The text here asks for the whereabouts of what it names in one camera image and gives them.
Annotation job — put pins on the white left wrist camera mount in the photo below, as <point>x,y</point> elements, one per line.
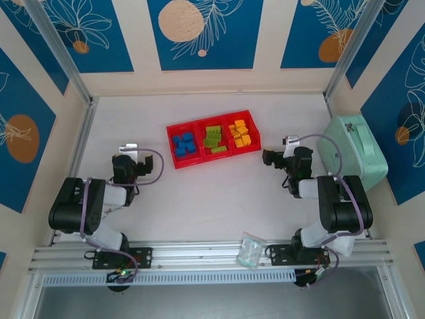
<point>129,148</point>

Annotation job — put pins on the white plastic packet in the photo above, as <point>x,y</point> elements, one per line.
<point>345,247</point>

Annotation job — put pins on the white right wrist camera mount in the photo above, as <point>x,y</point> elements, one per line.
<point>292,143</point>

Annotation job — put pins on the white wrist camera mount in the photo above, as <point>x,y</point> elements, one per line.
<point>129,148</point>
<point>292,143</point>

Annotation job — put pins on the clear plastic bag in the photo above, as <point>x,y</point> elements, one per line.
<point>250,251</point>

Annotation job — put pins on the green lego brick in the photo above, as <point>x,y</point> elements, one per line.
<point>210,143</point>
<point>211,135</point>
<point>214,129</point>
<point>219,149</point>

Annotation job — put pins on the small board with green light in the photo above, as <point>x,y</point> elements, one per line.
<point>121,274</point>

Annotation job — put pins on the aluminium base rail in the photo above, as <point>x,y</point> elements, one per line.
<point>206,252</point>

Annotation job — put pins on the yellow lego brick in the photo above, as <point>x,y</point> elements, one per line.
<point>246,139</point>
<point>239,124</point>
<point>232,127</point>
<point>241,130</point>
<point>236,136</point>
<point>239,143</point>

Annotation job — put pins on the blue lego brick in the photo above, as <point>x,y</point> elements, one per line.
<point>188,137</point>
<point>192,148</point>
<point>181,152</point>
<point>177,139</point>
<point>184,144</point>

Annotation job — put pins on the mint green zip case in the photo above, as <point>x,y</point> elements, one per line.
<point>353,154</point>

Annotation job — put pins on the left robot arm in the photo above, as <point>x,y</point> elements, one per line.
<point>73,206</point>

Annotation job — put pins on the red plastic bin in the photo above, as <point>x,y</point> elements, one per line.
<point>186,161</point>
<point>254,133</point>
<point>217,157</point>

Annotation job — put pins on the aluminium frame post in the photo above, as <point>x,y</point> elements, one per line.
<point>350,50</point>
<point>60,50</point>

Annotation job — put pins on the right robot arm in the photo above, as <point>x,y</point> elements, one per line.
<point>345,206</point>

